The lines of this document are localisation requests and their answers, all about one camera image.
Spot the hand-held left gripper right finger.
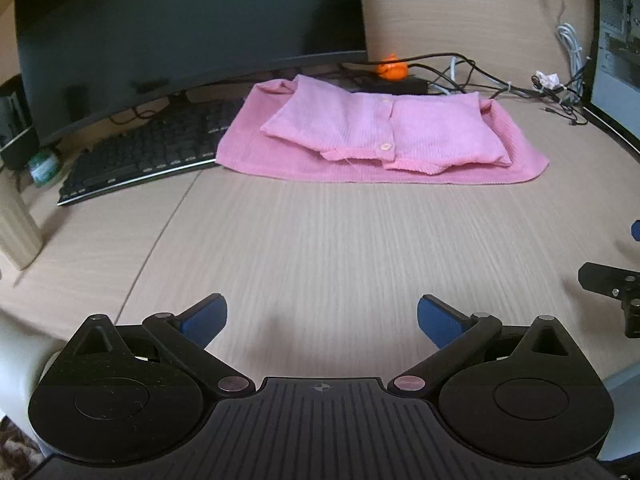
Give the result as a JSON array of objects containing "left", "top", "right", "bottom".
[{"left": 394, "top": 295, "right": 583, "bottom": 398}]

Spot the orange toy figure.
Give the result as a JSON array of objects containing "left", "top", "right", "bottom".
[{"left": 376, "top": 52, "right": 407, "bottom": 82}]

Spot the pink button shirt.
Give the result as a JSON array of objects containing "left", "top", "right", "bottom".
[{"left": 215, "top": 74, "right": 551, "bottom": 185}]

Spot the black cable bundle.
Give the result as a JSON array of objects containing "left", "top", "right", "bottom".
[{"left": 345, "top": 52, "right": 583, "bottom": 103}]

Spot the white glass computer case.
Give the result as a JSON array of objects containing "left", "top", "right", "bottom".
[{"left": 582, "top": 0, "right": 640, "bottom": 156}]

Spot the black curved monitor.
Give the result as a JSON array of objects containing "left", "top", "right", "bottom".
[{"left": 14, "top": 0, "right": 369, "bottom": 148}]

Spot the black cable with plug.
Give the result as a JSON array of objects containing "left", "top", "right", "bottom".
[{"left": 542, "top": 104, "right": 591, "bottom": 127}]

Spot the green white small container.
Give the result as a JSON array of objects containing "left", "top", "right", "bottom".
[{"left": 27, "top": 150, "right": 62, "bottom": 187}]

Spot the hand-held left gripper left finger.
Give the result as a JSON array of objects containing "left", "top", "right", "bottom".
[{"left": 60, "top": 294, "right": 253, "bottom": 398}]

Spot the white coiled cable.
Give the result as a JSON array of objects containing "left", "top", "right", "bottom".
[{"left": 537, "top": 0, "right": 587, "bottom": 97}]

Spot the patterned rug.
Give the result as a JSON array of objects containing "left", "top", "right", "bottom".
[{"left": 0, "top": 416, "right": 47, "bottom": 480}]

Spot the black keyboard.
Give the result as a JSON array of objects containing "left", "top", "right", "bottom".
[{"left": 56, "top": 97, "right": 246, "bottom": 207}]

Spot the black power adapter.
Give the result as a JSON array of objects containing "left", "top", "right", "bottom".
[{"left": 360, "top": 77, "right": 430, "bottom": 96}]

